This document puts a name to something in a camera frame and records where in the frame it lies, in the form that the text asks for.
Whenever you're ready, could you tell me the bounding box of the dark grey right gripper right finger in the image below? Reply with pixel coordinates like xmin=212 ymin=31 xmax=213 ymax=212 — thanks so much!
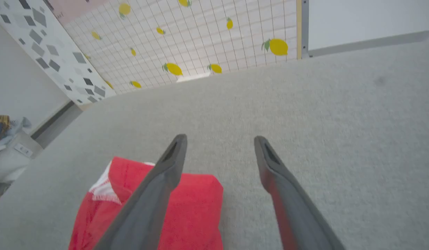
xmin=254 ymin=136 xmax=345 ymax=250

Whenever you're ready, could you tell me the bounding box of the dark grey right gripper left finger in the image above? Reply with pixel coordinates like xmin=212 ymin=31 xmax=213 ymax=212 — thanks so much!
xmin=93 ymin=134 xmax=188 ymax=250

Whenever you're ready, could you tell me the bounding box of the red knit garment white lining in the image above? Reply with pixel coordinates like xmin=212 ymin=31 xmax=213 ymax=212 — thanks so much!
xmin=68 ymin=156 xmax=224 ymax=250

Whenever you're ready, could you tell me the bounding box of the grey fabric sofa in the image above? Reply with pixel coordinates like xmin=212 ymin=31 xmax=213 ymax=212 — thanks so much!
xmin=0 ymin=41 xmax=429 ymax=250

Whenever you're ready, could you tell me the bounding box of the white laundry basket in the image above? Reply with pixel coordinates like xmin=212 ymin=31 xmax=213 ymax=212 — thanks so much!
xmin=0 ymin=130 xmax=44 ymax=205

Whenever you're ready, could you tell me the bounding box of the grey blue garment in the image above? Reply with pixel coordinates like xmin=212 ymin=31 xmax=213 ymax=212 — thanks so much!
xmin=0 ymin=117 xmax=32 ymax=156

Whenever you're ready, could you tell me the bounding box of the yellow plaid garment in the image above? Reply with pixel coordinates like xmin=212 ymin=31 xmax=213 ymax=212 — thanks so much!
xmin=0 ymin=115 xmax=11 ymax=144

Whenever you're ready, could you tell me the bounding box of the grey terrazzo print panel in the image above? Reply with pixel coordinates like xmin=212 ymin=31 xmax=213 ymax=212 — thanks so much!
xmin=0 ymin=0 xmax=117 ymax=106

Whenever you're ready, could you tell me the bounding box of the lemon print grid panel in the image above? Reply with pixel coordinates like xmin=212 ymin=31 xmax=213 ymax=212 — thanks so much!
xmin=48 ymin=0 xmax=302 ymax=95

